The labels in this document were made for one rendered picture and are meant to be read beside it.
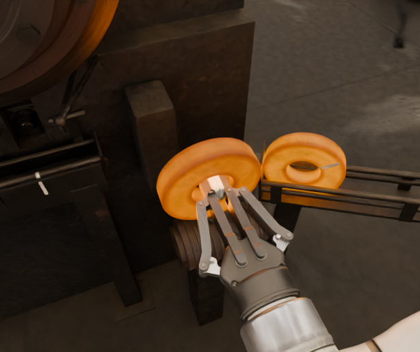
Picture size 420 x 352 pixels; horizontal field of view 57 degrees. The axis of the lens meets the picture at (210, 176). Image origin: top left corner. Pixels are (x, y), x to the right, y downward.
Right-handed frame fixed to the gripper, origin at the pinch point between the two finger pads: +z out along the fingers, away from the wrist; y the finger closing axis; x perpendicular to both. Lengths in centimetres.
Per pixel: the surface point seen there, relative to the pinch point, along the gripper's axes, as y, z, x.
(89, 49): -11.0, 21.5, 9.1
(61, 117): -17.5, 12.6, 5.7
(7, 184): -31.7, 20.4, -14.1
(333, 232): 58, 16, -85
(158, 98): -1.2, 23.8, -5.5
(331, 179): 25.2, 0.8, -14.0
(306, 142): 20.3, 5.1, -6.3
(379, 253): 69, 3, -84
